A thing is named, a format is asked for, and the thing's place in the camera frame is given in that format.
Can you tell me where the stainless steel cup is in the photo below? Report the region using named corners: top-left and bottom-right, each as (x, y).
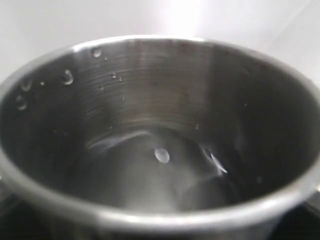
top-left (0, 35), bottom-right (320, 240)

